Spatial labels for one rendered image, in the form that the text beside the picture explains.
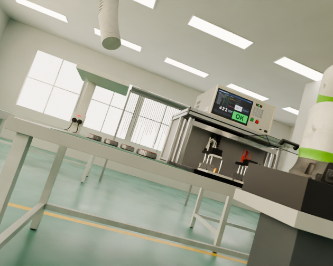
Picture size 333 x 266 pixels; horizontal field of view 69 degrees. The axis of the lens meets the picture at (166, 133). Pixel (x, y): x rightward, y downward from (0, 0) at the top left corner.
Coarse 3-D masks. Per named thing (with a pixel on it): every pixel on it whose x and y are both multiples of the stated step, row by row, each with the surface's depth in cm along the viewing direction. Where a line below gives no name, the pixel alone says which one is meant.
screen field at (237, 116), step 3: (234, 111) 154; (234, 114) 154; (237, 114) 155; (240, 114) 155; (234, 117) 154; (237, 117) 154; (240, 117) 155; (243, 117) 155; (246, 117) 156; (240, 120) 155; (243, 120) 155; (246, 120) 156
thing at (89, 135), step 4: (88, 136) 178; (92, 136) 177; (96, 136) 178; (100, 140) 182; (104, 140) 182; (108, 140) 180; (112, 140) 180; (112, 144) 180; (116, 144) 182; (124, 144) 183; (124, 148) 182; (128, 148) 182; (132, 148) 184; (136, 152) 187
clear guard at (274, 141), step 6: (252, 138) 153; (258, 138) 147; (264, 138) 142; (270, 138) 131; (276, 138) 134; (264, 144) 159; (270, 144) 127; (276, 144) 129; (288, 144) 134; (288, 150) 129; (294, 150) 132
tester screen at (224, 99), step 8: (224, 96) 153; (232, 96) 154; (216, 104) 152; (224, 104) 153; (232, 104) 154; (240, 104) 155; (248, 104) 157; (216, 112) 151; (232, 112) 154; (240, 112) 155
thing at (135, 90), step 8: (136, 88) 465; (128, 96) 484; (144, 96) 491; (152, 96) 486; (160, 96) 475; (128, 104) 485; (136, 104) 489; (144, 104) 492; (152, 104) 496; (168, 104) 501; (176, 104) 493; (176, 112) 506; (120, 120) 479; (168, 120) 501; (128, 128) 483; (136, 128) 487; (144, 128) 490; (152, 128) 494; (104, 168) 468
